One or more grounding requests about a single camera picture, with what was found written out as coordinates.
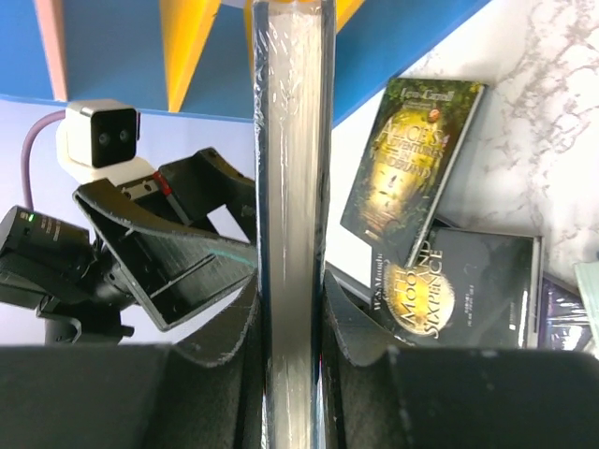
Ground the navy blue hardcover book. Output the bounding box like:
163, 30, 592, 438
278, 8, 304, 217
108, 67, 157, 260
251, 1, 336, 448

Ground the green Alice Wonderland book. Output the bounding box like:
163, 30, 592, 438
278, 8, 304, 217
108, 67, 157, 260
341, 78, 487, 261

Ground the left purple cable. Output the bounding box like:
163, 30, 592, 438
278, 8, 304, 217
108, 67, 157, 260
22, 111, 66, 207

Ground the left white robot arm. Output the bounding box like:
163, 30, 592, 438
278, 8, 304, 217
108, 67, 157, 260
1, 148, 256, 344

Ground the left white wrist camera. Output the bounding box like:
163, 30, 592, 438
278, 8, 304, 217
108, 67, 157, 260
56, 99, 153, 186

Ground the blue pink yellow bookshelf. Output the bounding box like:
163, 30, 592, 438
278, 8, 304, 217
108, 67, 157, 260
1, 1, 482, 123

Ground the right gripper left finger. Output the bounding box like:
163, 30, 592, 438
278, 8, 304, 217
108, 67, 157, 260
1, 282, 263, 448

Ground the dark purple book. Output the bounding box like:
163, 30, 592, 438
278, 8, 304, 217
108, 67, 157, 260
539, 273, 592, 352

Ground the grey letter G book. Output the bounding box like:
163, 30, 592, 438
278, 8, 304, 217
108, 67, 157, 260
575, 261, 598, 312

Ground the black Moon and Sixpence book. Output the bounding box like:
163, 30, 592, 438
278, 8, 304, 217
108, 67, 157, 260
370, 221, 544, 348

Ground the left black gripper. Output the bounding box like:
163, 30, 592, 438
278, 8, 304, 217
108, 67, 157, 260
73, 147, 257, 331

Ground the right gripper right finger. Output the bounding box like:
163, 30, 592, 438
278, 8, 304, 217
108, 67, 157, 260
322, 274, 598, 448

